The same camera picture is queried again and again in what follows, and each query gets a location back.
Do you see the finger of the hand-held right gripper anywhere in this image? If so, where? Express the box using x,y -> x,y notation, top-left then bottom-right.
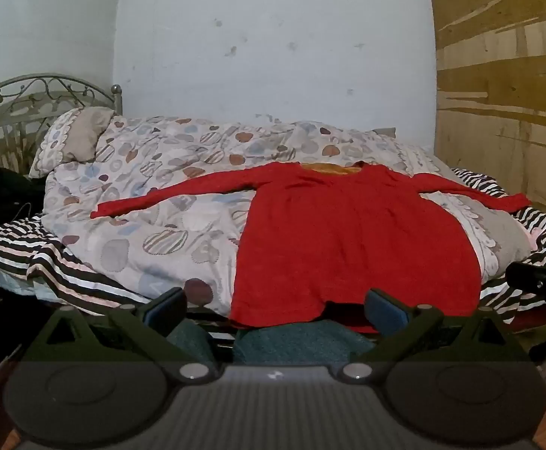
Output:
505,261 -> 546,303

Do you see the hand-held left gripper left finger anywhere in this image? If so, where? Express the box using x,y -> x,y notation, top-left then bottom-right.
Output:
31,288 -> 218,383

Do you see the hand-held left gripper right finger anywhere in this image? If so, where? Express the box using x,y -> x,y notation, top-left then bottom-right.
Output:
337,289 -> 532,381

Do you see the red long-sleeved dress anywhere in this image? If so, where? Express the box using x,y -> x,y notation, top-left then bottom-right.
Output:
90,161 -> 534,336

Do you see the teal cloth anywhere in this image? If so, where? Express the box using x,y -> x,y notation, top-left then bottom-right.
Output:
167,321 -> 378,367

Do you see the heart-patterned comforter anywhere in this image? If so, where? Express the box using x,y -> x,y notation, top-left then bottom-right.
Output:
29,115 -> 531,320

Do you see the black and white striped bedsheet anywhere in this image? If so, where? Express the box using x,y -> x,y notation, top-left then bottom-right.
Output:
0,168 -> 546,335

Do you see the scallop-edged patterned pillow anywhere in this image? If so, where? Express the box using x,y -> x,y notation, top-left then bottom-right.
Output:
29,106 -> 115,179

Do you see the wooden board panel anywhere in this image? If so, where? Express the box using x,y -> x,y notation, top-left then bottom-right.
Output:
424,0 -> 546,228

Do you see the metal bed headboard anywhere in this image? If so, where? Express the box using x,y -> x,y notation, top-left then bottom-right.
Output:
0,73 -> 123,174

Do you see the black bag with cables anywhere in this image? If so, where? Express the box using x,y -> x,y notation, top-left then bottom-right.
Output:
0,147 -> 47,227

